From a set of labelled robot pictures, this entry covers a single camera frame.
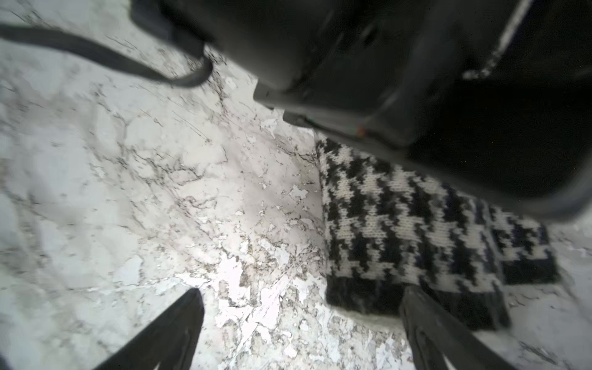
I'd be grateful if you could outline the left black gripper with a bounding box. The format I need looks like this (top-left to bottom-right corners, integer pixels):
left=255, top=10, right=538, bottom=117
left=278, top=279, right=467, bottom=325
left=130, top=1, right=591, bottom=220

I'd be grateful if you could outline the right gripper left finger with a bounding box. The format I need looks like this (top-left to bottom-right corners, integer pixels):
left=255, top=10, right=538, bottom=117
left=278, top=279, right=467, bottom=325
left=97, top=288, right=205, bottom=370

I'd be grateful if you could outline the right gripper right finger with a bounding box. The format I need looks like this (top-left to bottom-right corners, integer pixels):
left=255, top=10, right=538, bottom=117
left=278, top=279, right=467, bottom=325
left=399, top=286, right=514, bottom=370

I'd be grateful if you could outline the black white patterned knit scarf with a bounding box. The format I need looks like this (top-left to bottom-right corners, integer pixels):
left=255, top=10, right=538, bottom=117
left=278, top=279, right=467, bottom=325
left=315, top=137, right=560, bottom=331

